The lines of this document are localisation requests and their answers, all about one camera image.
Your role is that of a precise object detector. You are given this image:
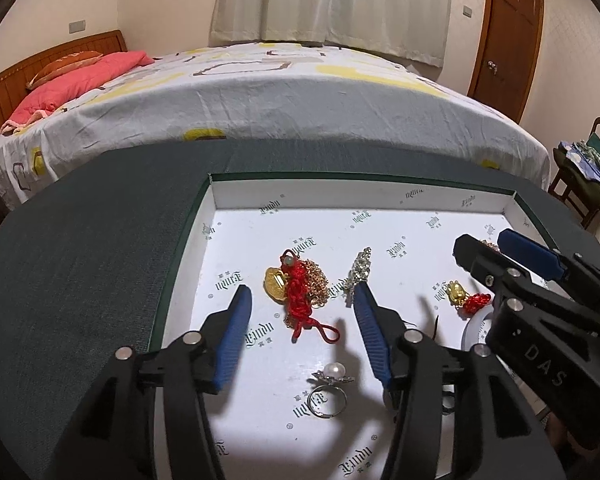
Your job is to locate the pink quilt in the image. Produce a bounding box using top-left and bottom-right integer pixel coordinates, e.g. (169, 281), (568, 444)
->
(0, 50), (153, 133)

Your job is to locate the beige window curtain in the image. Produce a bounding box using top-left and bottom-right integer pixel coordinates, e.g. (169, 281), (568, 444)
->
(209, 0), (453, 68)

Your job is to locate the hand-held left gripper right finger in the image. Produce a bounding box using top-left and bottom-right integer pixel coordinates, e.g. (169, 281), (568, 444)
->
(352, 282), (567, 480)

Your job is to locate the small gold red knot charm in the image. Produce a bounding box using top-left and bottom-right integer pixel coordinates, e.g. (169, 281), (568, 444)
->
(446, 280), (493, 318)

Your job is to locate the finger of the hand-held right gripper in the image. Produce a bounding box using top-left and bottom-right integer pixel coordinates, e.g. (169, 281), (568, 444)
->
(498, 228), (600, 311)
(453, 233), (600, 337)

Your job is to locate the orange pillow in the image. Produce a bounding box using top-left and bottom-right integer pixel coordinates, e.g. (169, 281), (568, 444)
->
(26, 50), (103, 91)

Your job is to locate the bed with patterned sheet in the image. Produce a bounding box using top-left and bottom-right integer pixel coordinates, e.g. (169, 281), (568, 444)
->
(0, 42), (551, 221)

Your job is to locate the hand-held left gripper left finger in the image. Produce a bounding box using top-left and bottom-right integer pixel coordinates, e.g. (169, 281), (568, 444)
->
(45, 284), (254, 480)

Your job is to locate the silver rhinestone brooch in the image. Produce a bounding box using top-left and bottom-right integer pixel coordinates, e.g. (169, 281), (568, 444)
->
(345, 246), (373, 306)

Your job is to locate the white jade bangle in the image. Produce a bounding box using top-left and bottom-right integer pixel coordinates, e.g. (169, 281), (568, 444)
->
(462, 307), (496, 351)

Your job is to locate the white shallow box tray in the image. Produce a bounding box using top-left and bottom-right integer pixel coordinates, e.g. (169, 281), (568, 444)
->
(147, 172), (561, 480)

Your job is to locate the rose gold chain brooch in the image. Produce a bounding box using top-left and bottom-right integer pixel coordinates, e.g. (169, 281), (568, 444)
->
(300, 259), (331, 308)

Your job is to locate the wooden headboard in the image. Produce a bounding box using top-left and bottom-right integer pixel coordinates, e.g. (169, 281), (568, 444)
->
(0, 30), (128, 141)

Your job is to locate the wooden door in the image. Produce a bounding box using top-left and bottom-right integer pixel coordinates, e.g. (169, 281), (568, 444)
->
(467, 0), (545, 123)

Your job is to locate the silver pearl ring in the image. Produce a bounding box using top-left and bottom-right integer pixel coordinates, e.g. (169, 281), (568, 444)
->
(307, 361), (356, 420)

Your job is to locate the gold ingot red knot charm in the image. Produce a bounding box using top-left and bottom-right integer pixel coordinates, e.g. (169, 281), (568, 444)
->
(264, 249), (342, 345)

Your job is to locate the pile of clothes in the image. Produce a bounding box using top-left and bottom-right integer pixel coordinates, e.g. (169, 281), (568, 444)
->
(552, 132), (600, 206)

